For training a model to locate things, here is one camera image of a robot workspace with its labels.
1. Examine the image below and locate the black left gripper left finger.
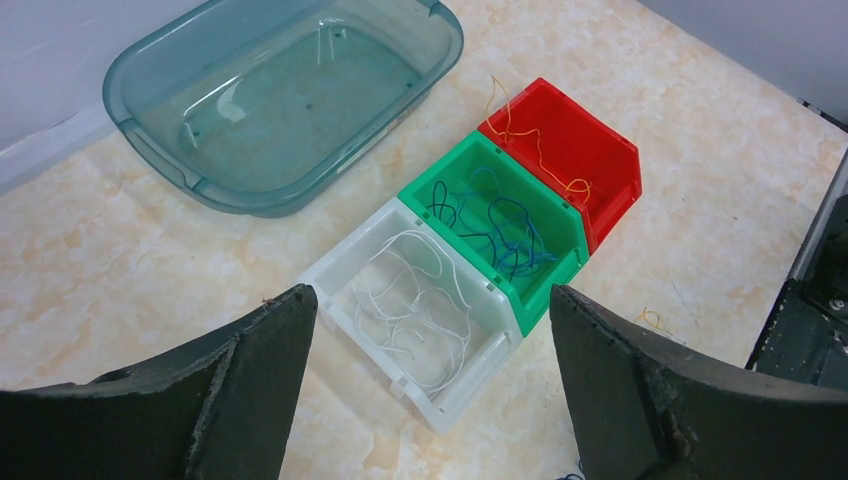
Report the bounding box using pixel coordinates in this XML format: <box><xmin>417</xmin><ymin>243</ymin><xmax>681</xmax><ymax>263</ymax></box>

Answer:
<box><xmin>1</xmin><ymin>284</ymin><xmax>318</xmax><ymax>479</ymax></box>

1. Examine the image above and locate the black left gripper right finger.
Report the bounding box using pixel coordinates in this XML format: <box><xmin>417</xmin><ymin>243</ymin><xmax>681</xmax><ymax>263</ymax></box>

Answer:
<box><xmin>549</xmin><ymin>285</ymin><xmax>847</xmax><ymax>479</ymax></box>

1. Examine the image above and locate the yellow thin cable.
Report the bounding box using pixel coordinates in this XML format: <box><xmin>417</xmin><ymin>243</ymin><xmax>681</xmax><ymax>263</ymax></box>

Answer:
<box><xmin>483</xmin><ymin>74</ymin><xmax>594</xmax><ymax>205</ymax></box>

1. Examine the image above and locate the green plastic bin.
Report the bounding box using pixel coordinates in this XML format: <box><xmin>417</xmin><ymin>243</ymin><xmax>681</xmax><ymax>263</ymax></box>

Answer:
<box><xmin>398</xmin><ymin>131</ymin><xmax>589</xmax><ymax>336</ymax></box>

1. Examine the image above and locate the white plastic bin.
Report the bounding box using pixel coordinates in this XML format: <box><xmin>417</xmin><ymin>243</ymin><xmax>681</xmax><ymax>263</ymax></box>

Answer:
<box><xmin>299</xmin><ymin>198</ymin><xmax>523</xmax><ymax>435</ymax></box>

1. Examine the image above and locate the red plastic bin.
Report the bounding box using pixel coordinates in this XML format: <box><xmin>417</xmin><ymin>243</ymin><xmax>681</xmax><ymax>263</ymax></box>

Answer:
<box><xmin>478</xmin><ymin>77</ymin><xmax>643</xmax><ymax>253</ymax></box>

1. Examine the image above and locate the teal transparent plastic tub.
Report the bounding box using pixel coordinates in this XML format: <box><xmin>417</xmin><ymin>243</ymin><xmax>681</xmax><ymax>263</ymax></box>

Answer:
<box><xmin>102</xmin><ymin>1</ymin><xmax>464</xmax><ymax>218</ymax></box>

